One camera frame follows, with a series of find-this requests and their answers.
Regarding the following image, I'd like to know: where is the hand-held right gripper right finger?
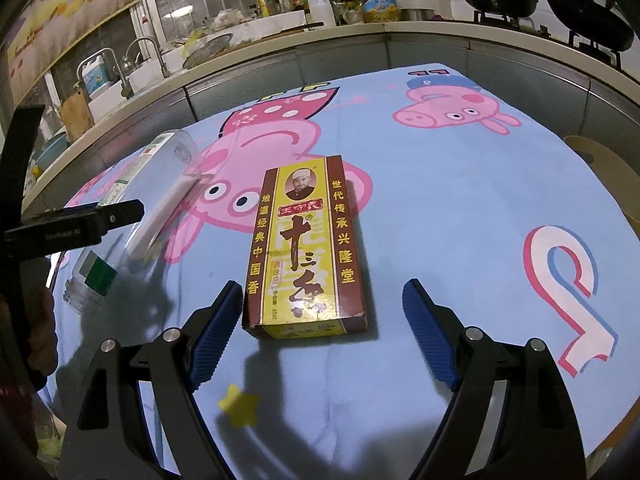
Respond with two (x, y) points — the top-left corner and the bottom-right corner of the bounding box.
(402, 277), (588, 480)

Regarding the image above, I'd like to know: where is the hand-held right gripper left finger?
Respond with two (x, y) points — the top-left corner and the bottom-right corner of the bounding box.
(57, 280), (244, 480)

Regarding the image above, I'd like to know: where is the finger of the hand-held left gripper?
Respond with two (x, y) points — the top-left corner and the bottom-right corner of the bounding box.
(4, 199), (146, 250)
(0, 105), (46, 228)

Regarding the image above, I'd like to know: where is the clear plastic bottle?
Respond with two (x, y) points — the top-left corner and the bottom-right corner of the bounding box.
(62, 129), (201, 317)

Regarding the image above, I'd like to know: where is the brown yellow spice box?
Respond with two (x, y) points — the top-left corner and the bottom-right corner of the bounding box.
(241, 155), (369, 341)

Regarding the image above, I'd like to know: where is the blue plastic basin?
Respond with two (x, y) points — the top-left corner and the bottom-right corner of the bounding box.
(30, 132), (71, 176)

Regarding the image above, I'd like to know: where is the small wooden cutting board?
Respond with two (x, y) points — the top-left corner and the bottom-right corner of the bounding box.
(59, 87), (96, 143)

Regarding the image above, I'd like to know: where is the white detergent bottle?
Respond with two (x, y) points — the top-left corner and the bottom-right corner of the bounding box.
(80, 55), (113, 101)

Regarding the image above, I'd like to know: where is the printed cartoon pig blanket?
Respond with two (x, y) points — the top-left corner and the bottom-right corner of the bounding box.
(37, 62), (640, 480)

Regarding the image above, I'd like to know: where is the short steel faucet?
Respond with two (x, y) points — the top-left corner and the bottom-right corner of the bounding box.
(76, 47), (133, 101)

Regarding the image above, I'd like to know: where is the tall steel faucet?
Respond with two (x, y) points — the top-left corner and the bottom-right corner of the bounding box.
(122, 36), (171, 81)

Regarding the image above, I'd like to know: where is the round metal plate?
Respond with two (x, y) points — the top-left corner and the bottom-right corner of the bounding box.
(182, 32), (235, 70)

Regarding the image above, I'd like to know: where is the round stool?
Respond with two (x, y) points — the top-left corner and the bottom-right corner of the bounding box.
(562, 135), (640, 241)

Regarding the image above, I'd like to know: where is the kitchen counter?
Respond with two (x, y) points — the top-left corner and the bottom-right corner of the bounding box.
(22, 17), (640, 201)

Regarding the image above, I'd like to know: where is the white plastic jug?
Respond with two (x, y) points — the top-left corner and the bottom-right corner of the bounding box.
(306, 0), (337, 28)

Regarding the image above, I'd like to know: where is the black gas stove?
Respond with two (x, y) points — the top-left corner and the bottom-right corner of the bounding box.
(472, 7), (640, 73)

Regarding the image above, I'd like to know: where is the black pan with glass lid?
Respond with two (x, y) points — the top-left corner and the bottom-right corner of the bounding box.
(542, 0), (636, 52)

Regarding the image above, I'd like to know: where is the wall poster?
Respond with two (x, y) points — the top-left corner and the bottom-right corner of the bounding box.
(5, 0), (142, 96)

